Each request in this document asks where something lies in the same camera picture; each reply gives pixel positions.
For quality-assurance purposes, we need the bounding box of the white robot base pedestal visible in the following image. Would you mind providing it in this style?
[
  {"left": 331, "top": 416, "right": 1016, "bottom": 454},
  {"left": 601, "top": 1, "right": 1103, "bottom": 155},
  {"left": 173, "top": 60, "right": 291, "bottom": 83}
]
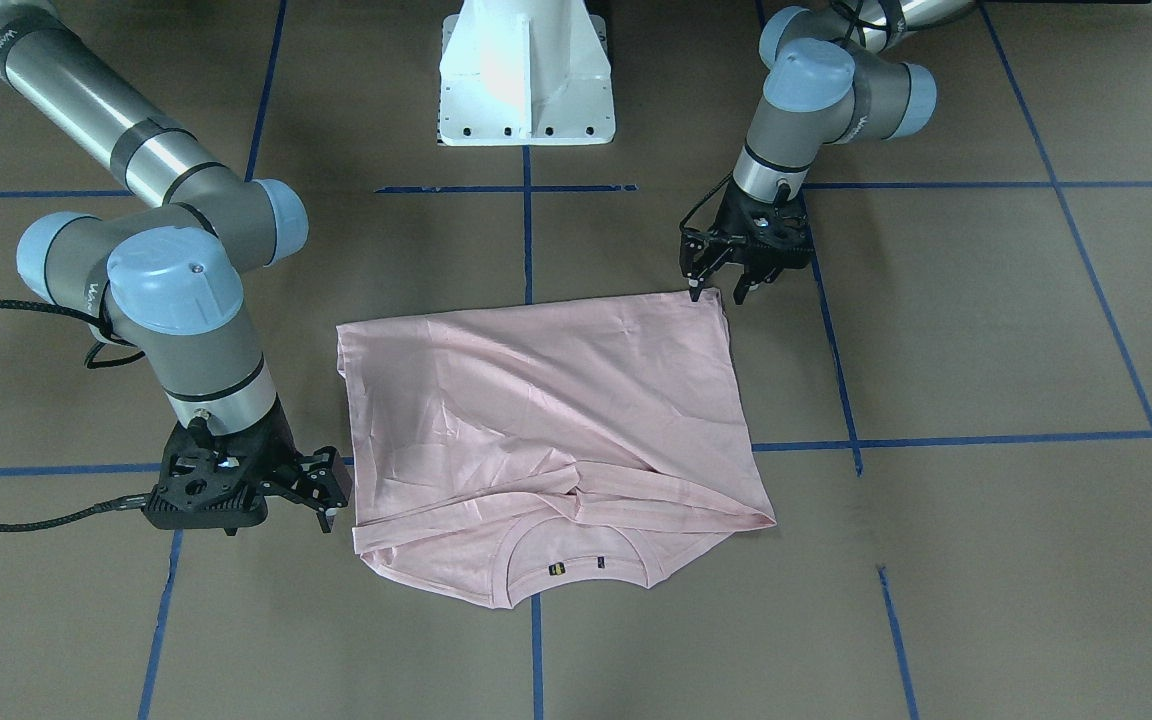
[{"left": 435, "top": 1, "right": 617, "bottom": 147}]

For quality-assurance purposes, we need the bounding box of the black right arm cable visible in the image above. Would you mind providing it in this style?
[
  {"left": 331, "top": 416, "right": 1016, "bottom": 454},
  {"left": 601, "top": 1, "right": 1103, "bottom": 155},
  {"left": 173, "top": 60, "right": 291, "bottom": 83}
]
[{"left": 0, "top": 298, "right": 172, "bottom": 533}]

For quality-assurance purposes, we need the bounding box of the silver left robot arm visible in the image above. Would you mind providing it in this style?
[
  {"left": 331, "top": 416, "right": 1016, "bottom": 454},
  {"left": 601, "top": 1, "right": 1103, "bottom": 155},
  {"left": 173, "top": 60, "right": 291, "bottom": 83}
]
[{"left": 679, "top": 1, "right": 975, "bottom": 304}]

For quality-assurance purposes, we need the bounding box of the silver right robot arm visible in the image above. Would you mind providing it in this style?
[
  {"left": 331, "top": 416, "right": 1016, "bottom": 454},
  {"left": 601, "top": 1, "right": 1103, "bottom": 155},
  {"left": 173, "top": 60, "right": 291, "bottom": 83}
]
[{"left": 0, "top": 118, "right": 756, "bottom": 562}]

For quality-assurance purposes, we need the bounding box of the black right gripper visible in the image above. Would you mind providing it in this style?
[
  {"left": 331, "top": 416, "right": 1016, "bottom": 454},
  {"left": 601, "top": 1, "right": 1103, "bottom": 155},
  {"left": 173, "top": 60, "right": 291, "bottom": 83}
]
[{"left": 142, "top": 400, "right": 353, "bottom": 535}]

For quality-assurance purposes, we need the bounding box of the pink Snoopy t-shirt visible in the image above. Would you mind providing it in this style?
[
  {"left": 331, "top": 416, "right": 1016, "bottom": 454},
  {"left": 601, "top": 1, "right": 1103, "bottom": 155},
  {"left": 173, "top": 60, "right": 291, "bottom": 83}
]
[{"left": 338, "top": 290, "right": 776, "bottom": 609}]

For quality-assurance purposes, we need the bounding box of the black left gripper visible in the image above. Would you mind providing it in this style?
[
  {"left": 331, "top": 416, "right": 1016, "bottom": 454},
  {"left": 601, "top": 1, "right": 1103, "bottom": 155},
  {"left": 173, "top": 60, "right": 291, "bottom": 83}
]
[{"left": 681, "top": 179, "right": 814, "bottom": 306}]

